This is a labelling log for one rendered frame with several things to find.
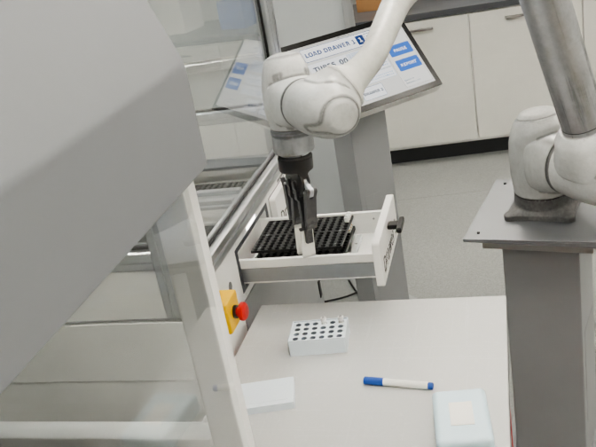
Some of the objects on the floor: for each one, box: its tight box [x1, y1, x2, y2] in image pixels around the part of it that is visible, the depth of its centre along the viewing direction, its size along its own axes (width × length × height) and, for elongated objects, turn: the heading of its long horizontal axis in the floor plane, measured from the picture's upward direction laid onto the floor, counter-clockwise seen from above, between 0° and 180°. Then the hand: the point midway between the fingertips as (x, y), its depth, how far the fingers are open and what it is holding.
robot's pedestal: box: [482, 243, 596, 447], centre depth 231 cm, size 30×30×76 cm
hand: (304, 240), depth 179 cm, fingers closed
